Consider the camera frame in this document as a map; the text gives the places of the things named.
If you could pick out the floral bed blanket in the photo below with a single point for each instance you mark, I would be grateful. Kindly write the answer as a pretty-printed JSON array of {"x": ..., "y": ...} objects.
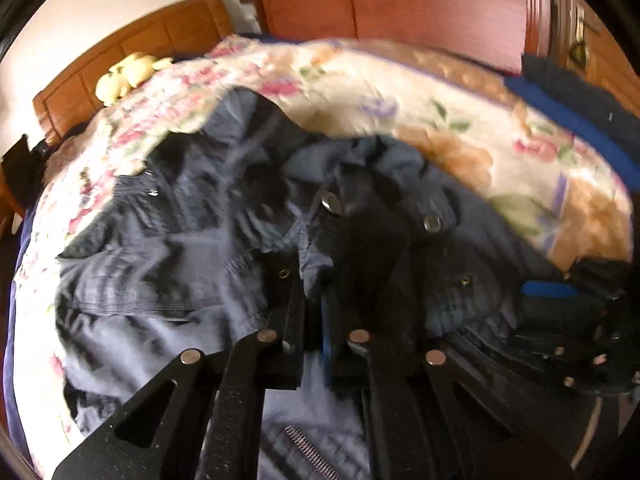
[{"x": 550, "y": 184}]

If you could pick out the brass door handle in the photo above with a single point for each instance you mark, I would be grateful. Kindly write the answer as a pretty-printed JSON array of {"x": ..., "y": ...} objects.
[{"x": 578, "y": 52}]

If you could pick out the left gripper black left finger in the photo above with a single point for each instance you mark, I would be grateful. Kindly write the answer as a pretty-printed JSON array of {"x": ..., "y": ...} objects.
[{"x": 200, "y": 416}]

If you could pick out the wooden room door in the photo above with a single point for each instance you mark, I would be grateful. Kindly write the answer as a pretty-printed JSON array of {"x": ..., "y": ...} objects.
[{"x": 608, "y": 67}]

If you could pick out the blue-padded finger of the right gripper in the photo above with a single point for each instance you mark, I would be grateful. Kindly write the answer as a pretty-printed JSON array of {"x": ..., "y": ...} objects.
[{"x": 551, "y": 290}]

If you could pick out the black jacket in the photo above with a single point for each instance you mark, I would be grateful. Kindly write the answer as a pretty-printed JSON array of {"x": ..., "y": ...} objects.
[{"x": 202, "y": 245}]

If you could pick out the wooden louvered wardrobe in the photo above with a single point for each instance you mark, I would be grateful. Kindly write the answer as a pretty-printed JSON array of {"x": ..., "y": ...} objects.
[{"x": 493, "y": 32}]

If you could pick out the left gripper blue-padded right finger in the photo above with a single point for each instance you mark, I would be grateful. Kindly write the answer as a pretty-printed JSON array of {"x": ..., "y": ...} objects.
[{"x": 425, "y": 417}]

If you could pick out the yellow plush toy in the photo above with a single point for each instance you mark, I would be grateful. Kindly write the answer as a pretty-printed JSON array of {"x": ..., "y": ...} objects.
[{"x": 128, "y": 74}]

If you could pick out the wooden chair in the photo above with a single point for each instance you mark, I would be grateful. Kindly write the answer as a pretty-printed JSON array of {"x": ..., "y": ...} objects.
[{"x": 23, "y": 169}]

